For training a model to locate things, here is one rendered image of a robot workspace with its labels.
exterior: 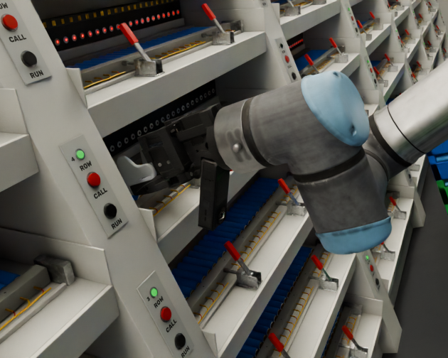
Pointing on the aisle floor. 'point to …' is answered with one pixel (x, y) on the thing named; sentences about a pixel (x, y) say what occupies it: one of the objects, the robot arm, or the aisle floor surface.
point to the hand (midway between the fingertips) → (130, 186)
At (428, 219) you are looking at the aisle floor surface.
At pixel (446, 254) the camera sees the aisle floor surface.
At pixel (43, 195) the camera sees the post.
